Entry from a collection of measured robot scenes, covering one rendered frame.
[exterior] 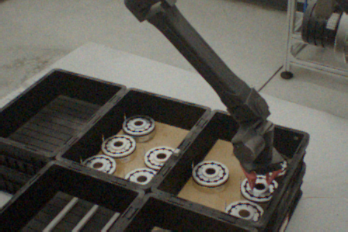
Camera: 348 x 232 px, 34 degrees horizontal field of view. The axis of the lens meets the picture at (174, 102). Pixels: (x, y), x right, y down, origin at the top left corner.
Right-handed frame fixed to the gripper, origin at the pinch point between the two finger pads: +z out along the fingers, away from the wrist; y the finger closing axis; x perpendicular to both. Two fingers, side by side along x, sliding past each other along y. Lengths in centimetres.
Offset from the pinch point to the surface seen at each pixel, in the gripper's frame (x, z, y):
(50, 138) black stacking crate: 48, 4, -48
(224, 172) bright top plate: 9.3, 1.2, -6.2
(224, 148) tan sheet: 22.4, 4.0, -0.4
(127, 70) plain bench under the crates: 100, 16, -10
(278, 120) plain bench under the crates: 44, 17, 30
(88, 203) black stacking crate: 15.1, 4.1, -43.7
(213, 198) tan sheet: 4.1, 4.2, -11.8
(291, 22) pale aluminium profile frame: 166, 47, 106
